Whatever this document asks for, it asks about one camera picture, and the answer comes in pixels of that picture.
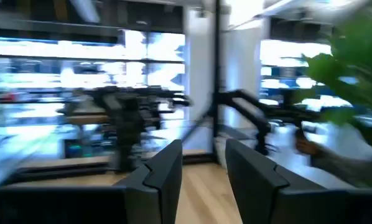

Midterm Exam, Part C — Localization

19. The person's hand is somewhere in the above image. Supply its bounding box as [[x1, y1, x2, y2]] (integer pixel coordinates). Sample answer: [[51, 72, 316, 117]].
[[294, 136, 322, 156]]

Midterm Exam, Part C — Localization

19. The black table frame rail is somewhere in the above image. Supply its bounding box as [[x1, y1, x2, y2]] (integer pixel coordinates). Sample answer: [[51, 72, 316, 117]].
[[5, 154, 218, 184]]

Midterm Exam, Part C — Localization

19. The black vertical frame post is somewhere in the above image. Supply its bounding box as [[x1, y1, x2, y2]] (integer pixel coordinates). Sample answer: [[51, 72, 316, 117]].
[[213, 0, 221, 156]]

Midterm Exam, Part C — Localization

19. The green potted plant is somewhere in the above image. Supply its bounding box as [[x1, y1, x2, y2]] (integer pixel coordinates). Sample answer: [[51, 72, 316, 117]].
[[293, 0, 372, 150]]

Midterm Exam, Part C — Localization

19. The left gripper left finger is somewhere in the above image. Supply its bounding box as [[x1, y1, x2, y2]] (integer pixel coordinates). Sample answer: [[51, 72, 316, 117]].
[[113, 139, 184, 224]]

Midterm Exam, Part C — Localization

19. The person's forearm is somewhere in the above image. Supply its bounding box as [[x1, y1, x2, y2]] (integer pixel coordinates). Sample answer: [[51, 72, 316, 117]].
[[310, 146, 372, 189]]

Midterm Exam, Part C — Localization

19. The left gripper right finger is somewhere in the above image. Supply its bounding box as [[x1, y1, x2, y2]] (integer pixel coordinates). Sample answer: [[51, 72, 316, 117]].
[[225, 138, 327, 224]]

